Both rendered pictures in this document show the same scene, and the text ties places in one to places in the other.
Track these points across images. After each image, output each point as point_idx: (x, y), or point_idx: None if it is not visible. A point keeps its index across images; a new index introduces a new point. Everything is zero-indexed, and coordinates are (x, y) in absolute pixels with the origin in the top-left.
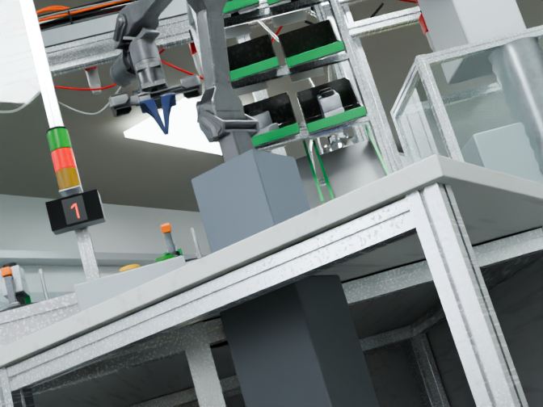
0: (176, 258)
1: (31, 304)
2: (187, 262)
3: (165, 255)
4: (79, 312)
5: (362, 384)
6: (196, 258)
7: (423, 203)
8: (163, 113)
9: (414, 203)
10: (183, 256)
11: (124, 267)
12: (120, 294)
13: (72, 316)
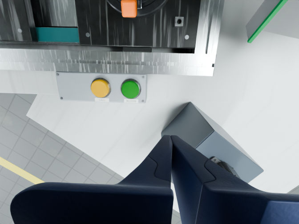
0: (139, 103)
1: (14, 70)
2: (147, 74)
3: (131, 97)
4: (95, 159)
5: None
6: (160, 6)
7: None
8: (183, 216)
9: None
10: (144, 103)
11: (96, 96)
12: (116, 172)
13: (91, 157)
